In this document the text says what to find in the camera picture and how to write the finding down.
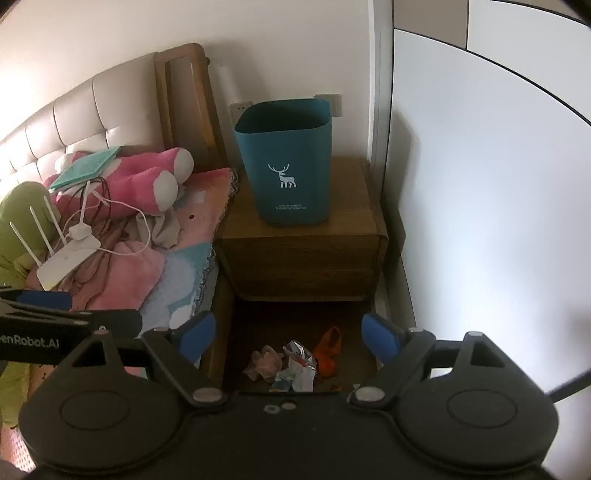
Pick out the pink crumpled tissue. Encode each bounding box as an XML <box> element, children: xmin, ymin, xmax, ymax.
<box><xmin>243</xmin><ymin>346</ymin><xmax>284</xmax><ymax>383</ymax></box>

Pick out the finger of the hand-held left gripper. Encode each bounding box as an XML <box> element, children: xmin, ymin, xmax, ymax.
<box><xmin>0</xmin><ymin>307</ymin><xmax>142</xmax><ymax>341</ymax></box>
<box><xmin>0</xmin><ymin>287</ymin><xmax>74</xmax><ymax>312</ymax></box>

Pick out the wooden nightstand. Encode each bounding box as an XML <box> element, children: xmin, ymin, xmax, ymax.
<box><xmin>215</xmin><ymin>156</ymin><xmax>389</xmax><ymax>303</ymax></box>

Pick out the teal book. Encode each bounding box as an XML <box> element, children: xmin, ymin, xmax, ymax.
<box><xmin>48</xmin><ymin>147</ymin><xmax>122</xmax><ymax>191</ymax></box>

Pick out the orange plastic bag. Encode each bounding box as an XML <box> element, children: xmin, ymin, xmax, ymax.
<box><xmin>313</xmin><ymin>325</ymin><xmax>345</xmax><ymax>378</ymax></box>

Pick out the white cable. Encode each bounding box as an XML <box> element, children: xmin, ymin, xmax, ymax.
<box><xmin>69</xmin><ymin>180</ymin><xmax>153</xmax><ymax>254</ymax></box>

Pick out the black cable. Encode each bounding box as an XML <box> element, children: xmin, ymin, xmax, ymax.
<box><xmin>62</xmin><ymin>178</ymin><xmax>112</xmax><ymax>222</ymax></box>

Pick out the green plush pillow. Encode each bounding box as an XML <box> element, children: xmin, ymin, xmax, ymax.
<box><xmin>0</xmin><ymin>181</ymin><xmax>70</xmax><ymax>289</ymax></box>

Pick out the white crumpled printed wrapper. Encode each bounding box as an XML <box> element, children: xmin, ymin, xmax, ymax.
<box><xmin>270</xmin><ymin>357</ymin><xmax>317</xmax><ymax>393</ymax></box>

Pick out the pink plush toy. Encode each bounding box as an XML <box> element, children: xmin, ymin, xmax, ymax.
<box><xmin>44</xmin><ymin>148</ymin><xmax>195</xmax><ymax>213</ymax></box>

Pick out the teal deer print bin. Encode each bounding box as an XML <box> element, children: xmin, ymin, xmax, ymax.
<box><xmin>233</xmin><ymin>98</ymin><xmax>334</xmax><ymax>228</ymax></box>

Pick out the grey cloth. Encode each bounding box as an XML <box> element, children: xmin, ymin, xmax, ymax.
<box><xmin>136</xmin><ymin>210</ymin><xmax>182</xmax><ymax>247</ymax></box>

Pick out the white router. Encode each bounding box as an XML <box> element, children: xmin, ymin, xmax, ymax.
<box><xmin>9</xmin><ymin>196</ymin><xmax>101</xmax><ymax>291</ymax></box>

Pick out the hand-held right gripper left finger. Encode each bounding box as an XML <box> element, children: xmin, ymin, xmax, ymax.
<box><xmin>60</xmin><ymin>311</ymin><xmax>232</xmax><ymax>408</ymax></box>

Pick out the pink cloth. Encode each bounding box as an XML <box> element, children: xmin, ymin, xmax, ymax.
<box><xmin>25</xmin><ymin>217</ymin><xmax>167</xmax><ymax>312</ymax></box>

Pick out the beige tufted headboard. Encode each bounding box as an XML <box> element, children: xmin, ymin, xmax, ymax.
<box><xmin>0</xmin><ymin>53</ymin><xmax>162</xmax><ymax>185</ymax></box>

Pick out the wooden bed frame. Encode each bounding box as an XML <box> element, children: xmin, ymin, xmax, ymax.
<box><xmin>154</xmin><ymin>43</ymin><xmax>237</xmax><ymax>393</ymax></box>

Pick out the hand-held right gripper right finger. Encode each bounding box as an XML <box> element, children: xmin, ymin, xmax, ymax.
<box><xmin>346</xmin><ymin>313</ymin><xmax>520</xmax><ymax>409</ymax></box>

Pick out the printed blanket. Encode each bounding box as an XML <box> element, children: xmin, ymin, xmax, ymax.
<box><xmin>124</xmin><ymin>167</ymin><xmax>240</xmax><ymax>370</ymax></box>

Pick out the white wardrobe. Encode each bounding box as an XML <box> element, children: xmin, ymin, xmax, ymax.
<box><xmin>369</xmin><ymin>0</ymin><xmax>591</xmax><ymax>402</ymax></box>

